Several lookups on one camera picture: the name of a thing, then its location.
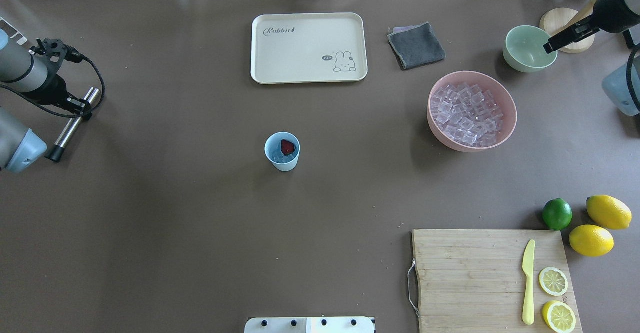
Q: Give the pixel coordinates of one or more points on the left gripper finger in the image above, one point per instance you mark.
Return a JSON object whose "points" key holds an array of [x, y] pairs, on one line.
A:
{"points": [[78, 106], [86, 116]]}

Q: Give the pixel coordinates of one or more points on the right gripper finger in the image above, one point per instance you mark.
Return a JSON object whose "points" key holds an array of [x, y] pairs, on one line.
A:
{"points": [[574, 33]]}

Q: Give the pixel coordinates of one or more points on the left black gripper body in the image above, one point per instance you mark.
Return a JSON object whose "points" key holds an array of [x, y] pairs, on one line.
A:
{"points": [[54, 91]]}

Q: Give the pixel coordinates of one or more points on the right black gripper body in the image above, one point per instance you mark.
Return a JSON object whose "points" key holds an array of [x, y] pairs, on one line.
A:
{"points": [[608, 15]]}

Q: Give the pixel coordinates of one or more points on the steel muddler black tip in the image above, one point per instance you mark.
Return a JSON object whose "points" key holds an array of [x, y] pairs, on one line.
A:
{"points": [[57, 150]]}

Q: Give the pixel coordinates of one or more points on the clear ice cube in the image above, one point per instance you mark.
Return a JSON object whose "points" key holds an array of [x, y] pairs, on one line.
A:
{"points": [[279, 158]]}

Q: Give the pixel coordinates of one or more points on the red strawberry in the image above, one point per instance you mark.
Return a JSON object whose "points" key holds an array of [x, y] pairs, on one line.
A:
{"points": [[287, 148]]}

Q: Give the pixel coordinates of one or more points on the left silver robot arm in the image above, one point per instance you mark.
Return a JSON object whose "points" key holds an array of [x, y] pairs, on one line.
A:
{"points": [[31, 79]]}

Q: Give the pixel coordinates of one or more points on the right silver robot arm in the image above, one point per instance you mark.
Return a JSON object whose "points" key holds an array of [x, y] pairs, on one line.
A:
{"points": [[622, 86]]}

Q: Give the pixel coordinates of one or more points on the ice cubes pile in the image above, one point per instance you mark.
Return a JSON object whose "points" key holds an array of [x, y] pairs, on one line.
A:
{"points": [[467, 114]]}

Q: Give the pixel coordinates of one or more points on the light blue plastic cup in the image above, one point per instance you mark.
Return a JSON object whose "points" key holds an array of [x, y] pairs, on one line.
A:
{"points": [[272, 145]]}

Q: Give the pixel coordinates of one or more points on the wooden glass stand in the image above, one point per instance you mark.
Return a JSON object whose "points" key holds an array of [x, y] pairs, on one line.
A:
{"points": [[558, 19]]}

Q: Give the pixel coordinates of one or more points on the green bowl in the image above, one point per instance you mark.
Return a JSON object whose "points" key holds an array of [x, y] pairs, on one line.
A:
{"points": [[523, 49]]}

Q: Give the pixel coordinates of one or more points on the pink bowl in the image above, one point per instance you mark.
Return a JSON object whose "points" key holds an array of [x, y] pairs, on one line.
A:
{"points": [[501, 95]]}

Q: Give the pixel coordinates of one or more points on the grey folded cloth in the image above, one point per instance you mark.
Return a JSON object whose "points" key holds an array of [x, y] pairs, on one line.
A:
{"points": [[416, 45]]}

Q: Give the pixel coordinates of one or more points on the yellow lemon outer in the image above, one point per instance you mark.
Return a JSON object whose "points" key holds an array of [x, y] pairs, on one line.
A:
{"points": [[609, 212]]}

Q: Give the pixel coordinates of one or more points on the green lime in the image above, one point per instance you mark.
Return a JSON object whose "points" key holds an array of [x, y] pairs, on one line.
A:
{"points": [[557, 214]]}

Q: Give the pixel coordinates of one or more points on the yellow lemon near lime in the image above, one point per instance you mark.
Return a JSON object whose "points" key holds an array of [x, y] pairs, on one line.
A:
{"points": [[591, 240]]}

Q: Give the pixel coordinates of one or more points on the cream rabbit tray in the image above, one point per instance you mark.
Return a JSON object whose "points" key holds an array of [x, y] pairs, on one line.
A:
{"points": [[312, 47]]}

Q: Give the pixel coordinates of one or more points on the lemon half upper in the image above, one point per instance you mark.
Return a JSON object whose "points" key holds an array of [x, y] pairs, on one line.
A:
{"points": [[553, 281]]}

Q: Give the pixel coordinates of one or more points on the lemon half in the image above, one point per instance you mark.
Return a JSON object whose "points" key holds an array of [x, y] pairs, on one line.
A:
{"points": [[553, 281], [559, 317]]}

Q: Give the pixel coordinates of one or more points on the wooden cutting board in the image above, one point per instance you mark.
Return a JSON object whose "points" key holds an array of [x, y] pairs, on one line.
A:
{"points": [[471, 280]]}

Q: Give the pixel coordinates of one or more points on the lemon half lower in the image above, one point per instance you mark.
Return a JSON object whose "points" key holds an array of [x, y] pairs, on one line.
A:
{"points": [[559, 317]]}

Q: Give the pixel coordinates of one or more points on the yellow plastic knife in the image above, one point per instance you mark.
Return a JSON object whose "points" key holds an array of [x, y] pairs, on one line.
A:
{"points": [[528, 261]]}

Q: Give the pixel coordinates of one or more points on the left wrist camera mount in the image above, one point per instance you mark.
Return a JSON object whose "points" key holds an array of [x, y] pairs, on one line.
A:
{"points": [[53, 53]]}

